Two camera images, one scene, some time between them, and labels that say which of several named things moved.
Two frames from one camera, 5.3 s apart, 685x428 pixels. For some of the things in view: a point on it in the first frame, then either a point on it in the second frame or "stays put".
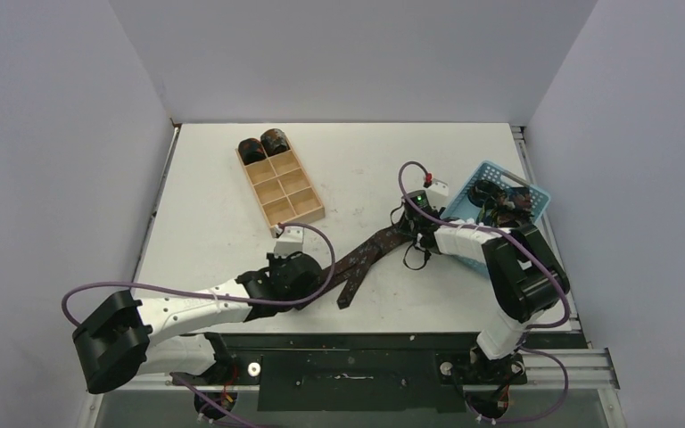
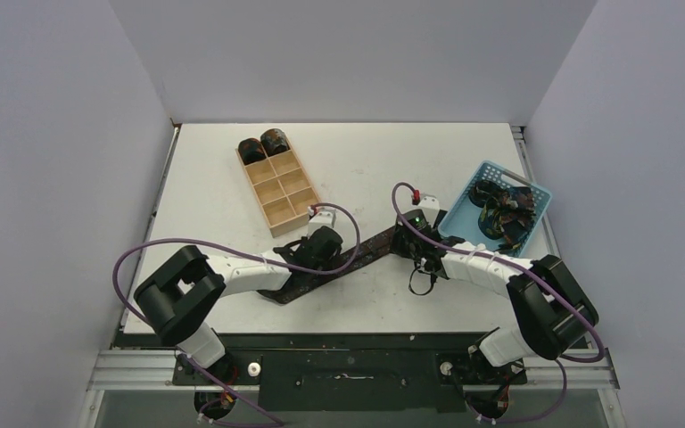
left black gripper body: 276,263 -> 324,266
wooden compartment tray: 283,189 stays put
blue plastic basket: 462,207 stays put
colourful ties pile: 506,209 stays put
